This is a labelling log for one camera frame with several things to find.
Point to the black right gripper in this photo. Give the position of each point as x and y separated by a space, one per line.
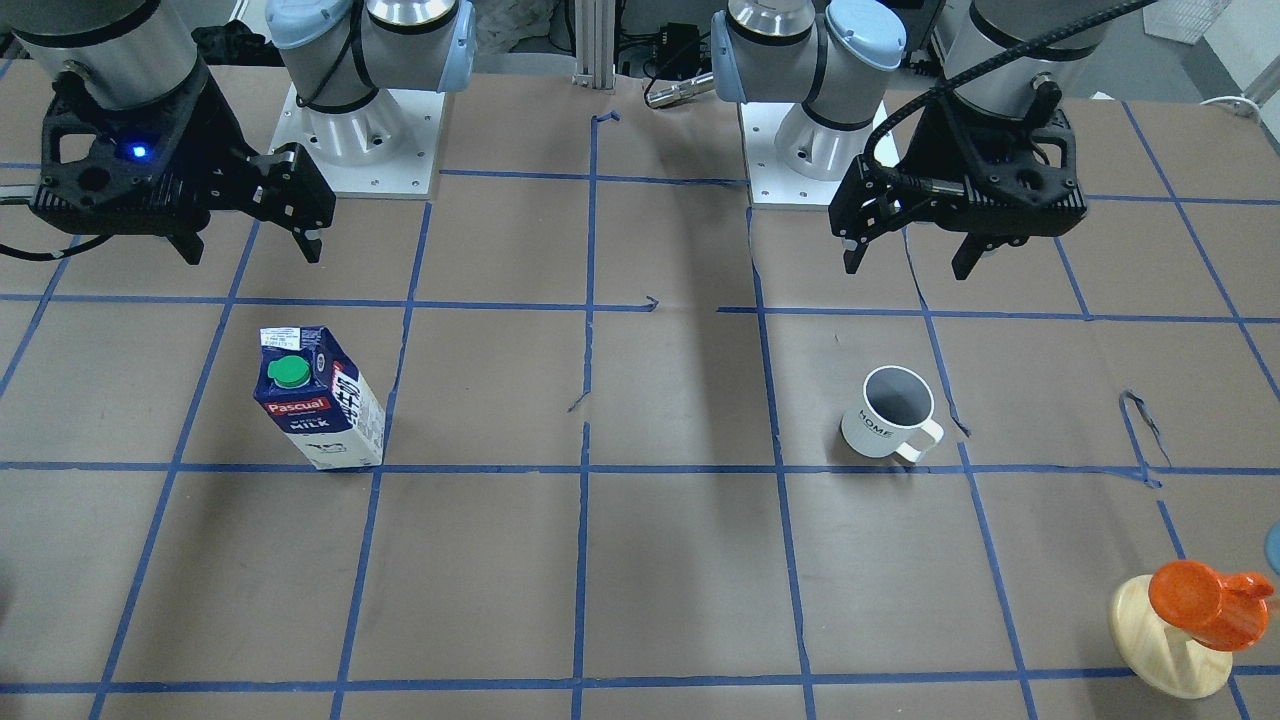
222 137

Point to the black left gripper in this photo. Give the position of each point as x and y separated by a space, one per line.
917 150

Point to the blue white milk carton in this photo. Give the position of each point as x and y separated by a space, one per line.
318 397

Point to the white mug grey inside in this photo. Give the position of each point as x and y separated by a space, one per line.
893 416

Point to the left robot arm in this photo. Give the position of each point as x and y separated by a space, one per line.
837 63

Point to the blue mug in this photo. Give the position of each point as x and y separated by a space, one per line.
1271 547

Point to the orange mug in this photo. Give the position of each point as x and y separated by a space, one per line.
1223 612

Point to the wooden mug tree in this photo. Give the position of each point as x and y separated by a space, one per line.
1164 657

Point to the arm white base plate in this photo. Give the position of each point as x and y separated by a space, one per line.
386 150
793 162

